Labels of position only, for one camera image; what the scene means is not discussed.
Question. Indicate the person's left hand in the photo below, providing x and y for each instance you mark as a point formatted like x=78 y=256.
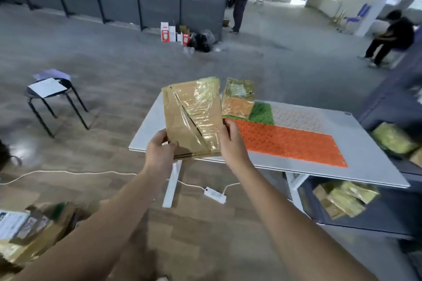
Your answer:
x=160 y=155

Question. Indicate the person's right hand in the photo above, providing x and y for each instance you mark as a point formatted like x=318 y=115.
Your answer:
x=234 y=149

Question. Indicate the taped parcel with white label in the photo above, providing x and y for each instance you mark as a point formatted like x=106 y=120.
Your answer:
x=237 y=106

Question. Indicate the taped brown parcel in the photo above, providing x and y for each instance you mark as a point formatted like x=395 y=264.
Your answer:
x=184 y=119

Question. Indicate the pile of cardboard boxes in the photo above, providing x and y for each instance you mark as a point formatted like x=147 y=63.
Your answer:
x=39 y=234

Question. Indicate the yellow parcel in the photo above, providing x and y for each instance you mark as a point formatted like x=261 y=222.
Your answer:
x=394 y=139

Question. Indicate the person's right forearm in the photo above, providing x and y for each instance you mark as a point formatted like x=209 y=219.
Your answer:
x=296 y=231

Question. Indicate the person's left forearm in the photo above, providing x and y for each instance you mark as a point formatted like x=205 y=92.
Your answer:
x=92 y=231

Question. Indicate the green perforated plastic mat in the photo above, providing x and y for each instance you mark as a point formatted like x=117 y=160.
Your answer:
x=262 y=114

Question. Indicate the white power strip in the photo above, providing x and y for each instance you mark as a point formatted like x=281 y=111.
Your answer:
x=215 y=195

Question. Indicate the orange perforated plastic mat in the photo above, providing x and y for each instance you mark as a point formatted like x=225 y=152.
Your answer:
x=290 y=142

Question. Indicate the white perforated plastic mat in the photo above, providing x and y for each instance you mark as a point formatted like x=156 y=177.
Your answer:
x=300 y=119

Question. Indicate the clear plastic bag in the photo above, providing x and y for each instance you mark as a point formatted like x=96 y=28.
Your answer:
x=188 y=51
x=217 y=48
x=209 y=35

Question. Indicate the black rubbish bag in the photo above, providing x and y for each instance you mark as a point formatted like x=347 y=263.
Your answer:
x=201 y=45

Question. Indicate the black round stool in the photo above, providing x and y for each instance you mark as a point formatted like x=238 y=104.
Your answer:
x=68 y=85

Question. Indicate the small red white carton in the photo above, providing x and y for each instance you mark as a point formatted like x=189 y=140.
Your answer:
x=186 y=39

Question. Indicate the tall red white carton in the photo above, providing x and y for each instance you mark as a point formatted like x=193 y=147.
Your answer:
x=164 y=32

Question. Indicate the white table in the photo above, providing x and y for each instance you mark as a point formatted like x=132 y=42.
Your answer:
x=362 y=149

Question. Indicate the white paper sheet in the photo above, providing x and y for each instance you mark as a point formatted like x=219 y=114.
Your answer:
x=47 y=87

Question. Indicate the lilac paper folder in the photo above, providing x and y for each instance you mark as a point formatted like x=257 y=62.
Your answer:
x=52 y=74

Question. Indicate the dark blue metal shelf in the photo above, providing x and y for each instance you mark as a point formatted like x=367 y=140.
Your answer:
x=395 y=103

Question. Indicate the small wooden stool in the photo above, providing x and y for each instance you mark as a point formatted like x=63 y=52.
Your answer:
x=338 y=15

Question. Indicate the blue plastic chair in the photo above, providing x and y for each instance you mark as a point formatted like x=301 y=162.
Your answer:
x=359 y=15

